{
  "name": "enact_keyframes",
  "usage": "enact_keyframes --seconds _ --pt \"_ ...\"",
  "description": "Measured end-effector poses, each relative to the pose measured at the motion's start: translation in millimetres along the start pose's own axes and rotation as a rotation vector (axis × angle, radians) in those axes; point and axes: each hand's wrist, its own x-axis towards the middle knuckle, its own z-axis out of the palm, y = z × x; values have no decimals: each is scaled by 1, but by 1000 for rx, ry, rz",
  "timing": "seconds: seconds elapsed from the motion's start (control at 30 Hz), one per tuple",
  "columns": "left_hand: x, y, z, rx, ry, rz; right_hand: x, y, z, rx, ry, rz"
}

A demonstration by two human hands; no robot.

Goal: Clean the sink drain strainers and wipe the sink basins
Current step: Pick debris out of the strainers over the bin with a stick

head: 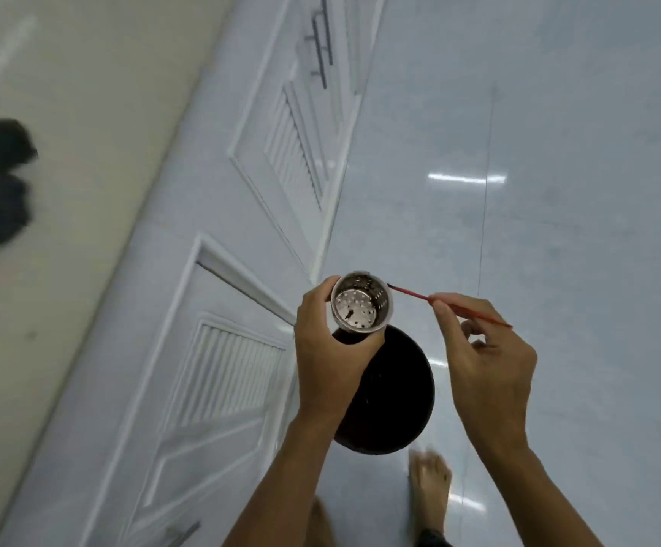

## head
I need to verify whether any person's left hand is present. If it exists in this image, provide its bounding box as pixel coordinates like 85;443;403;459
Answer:
294;277;388;419

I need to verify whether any person's right hand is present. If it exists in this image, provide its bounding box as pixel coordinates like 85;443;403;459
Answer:
430;292;539;453

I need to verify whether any perforated metal strainer cup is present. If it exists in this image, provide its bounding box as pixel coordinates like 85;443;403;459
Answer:
327;271;394;337

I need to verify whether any thin red paintbrush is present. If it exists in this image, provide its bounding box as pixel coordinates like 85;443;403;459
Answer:
388;284;514;330

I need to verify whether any person's right forearm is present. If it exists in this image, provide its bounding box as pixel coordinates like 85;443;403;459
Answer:
481;443;606;547

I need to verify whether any person's left forearm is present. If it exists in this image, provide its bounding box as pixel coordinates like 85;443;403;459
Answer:
221;409;337;547

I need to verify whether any black round bucket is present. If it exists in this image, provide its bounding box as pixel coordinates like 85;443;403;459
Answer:
330;324;436;455

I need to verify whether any white louvered cabinet door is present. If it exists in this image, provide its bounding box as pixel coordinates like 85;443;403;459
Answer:
0;233;304;547
229;0;366;282

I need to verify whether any person's right foot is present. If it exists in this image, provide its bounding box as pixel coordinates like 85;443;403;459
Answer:
408;449;454;539

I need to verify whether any metal bar door handle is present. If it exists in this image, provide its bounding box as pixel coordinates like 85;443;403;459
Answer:
305;11;331;90
319;0;336;67

